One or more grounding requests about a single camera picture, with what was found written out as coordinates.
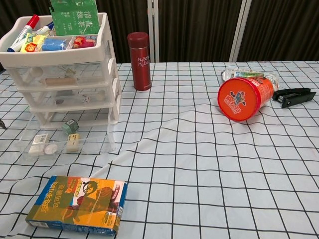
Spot clear plastic drawer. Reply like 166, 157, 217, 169
4, 58, 111, 88
13, 109, 118, 160
21, 82, 115, 111

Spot green small cube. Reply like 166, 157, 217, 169
61, 119, 80, 135

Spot white drawer organizer box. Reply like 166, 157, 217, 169
0, 12, 123, 129

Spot yellow blue cookie box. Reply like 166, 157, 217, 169
24, 175, 128, 236

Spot white barcode eraser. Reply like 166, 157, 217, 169
28, 133, 50, 157

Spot white round disc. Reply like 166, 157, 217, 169
43, 143, 59, 155

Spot wooden cylinder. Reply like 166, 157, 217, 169
44, 77, 76, 86

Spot beige eraser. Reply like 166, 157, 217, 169
66, 133, 81, 152

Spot yellow lion print pack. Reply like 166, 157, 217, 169
19, 41, 43, 54

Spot yellow green-print pack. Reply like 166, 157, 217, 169
21, 32, 48, 45

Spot blue small packet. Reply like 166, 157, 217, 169
41, 37, 69, 52

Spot blue-capped whiteboard marker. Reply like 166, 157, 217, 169
36, 21, 55, 35

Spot red-capped whiteboard marker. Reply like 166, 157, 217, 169
6, 14, 40, 52

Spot red small packet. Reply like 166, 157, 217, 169
72, 35, 97, 48

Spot green tea packet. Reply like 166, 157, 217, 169
49, 0, 100, 36

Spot dark red thermos bottle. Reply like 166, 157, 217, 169
127, 31, 152, 92

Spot dark folding screen partition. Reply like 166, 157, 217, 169
0, 0, 319, 64

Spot orange instant noodle cup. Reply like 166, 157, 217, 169
217, 76, 276, 122

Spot silver snack packet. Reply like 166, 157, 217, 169
221, 67, 281, 92

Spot black stapler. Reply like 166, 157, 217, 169
272, 88, 317, 109

